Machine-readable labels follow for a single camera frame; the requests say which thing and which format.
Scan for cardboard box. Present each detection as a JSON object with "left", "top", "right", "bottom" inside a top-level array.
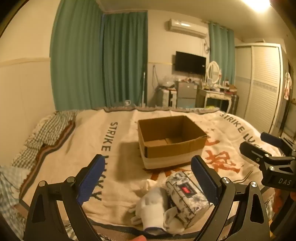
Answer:
[{"left": 137, "top": 115, "right": 207, "bottom": 169}]

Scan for floral tissue pack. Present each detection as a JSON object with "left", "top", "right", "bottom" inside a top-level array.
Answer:
[{"left": 165, "top": 171, "right": 214, "bottom": 229}]

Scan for white socks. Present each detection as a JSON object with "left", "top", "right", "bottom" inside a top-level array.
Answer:
[{"left": 128, "top": 206, "right": 186, "bottom": 235}]

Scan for white air conditioner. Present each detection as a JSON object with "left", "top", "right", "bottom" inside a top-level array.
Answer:
[{"left": 167, "top": 19, "right": 208, "bottom": 39}]

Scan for white cloth glove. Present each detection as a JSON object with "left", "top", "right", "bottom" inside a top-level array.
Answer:
[{"left": 137, "top": 179, "right": 160, "bottom": 197}]

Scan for grey mini fridge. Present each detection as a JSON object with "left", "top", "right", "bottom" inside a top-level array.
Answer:
[{"left": 174, "top": 81, "right": 199, "bottom": 108}]

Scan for narrow green curtain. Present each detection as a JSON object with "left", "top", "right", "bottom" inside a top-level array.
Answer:
[{"left": 208, "top": 21, "right": 236, "bottom": 94}]

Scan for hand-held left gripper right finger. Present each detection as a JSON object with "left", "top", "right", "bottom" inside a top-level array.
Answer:
[{"left": 191, "top": 155, "right": 271, "bottom": 241}]

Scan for cream printed blanket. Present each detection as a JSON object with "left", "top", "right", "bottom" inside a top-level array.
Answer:
[{"left": 20, "top": 107, "right": 287, "bottom": 235}]

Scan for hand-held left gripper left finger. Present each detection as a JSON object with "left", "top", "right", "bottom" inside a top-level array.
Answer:
[{"left": 24, "top": 154, "right": 107, "bottom": 241}]

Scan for ceiling light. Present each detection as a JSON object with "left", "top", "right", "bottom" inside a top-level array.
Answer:
[{"left": 242, "top": 0, "right": 274, "bottom": 13}]

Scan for white low cabinet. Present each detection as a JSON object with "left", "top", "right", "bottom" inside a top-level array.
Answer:
[{"left": 157, "top": 86, "right": 176, "bottom": 107}]

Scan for white slatted wardrobe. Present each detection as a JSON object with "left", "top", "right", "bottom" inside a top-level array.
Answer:
[{"left": 234, "top": 43, "right": 287, "bottom": 133}]

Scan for white dressing table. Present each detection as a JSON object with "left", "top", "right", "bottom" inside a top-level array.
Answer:
[{"left": 197, "top": 88, "right": 233, "bottom": 112}]

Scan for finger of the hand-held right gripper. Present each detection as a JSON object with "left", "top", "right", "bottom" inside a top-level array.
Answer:
[
  {"left": 260, "top": 132, "right": 296, "bottom": 154},
  {"left": 239, "top": 141, "right": 274, "bottom": 166}
]

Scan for wide green curtain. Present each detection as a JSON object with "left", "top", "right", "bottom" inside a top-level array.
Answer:
[{"left": 50, "top": 0, "right": 105, "bottom": 112}]

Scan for blue plaid cloth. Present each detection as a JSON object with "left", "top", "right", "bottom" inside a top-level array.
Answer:
[{"left": 0, "top": 163, "right": 31, "bottom": 235}]

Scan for white sock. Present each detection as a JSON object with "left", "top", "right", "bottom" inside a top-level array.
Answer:
[{"left": 141, "top": 187, "right": 169, "bottom": 234}]

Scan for black wall television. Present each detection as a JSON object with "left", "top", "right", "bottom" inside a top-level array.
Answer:
[{"left": 174, "top": 51, "right": 207, "bottom": 75}]

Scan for hanging patterned garment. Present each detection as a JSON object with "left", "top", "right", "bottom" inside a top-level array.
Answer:
[{"left": 284, "top": 72, "right": 293, "bottom": 100}]

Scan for green checkered bed sheet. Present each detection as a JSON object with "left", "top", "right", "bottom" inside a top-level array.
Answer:
[{"left": 11, "top": 110, "right": 79, "bottom": 168}]

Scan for oval white vanity mirror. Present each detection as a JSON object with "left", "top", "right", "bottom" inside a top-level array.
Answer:
[{"left": 205, "top": 61, "right": 221, "bottom": 85}]

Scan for white mop pole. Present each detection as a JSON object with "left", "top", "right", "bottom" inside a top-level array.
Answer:
[{"left": 141, "top": 71, "right": 147, "bottom": 107}]

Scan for clear plastic bag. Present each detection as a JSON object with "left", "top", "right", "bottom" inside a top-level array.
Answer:
[{"left": 160, "top": 77, "right": 175, "bottom": 89}]

